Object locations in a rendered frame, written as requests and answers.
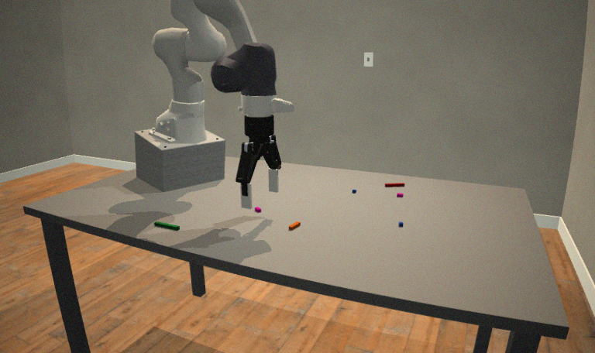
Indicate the green rod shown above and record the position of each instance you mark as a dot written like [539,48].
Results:
[168,226]

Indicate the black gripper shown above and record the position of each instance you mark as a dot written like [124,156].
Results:
[262,142]

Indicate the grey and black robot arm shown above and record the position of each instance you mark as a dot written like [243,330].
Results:
[251,69]

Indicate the orange rod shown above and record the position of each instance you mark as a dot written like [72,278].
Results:
[294,225]

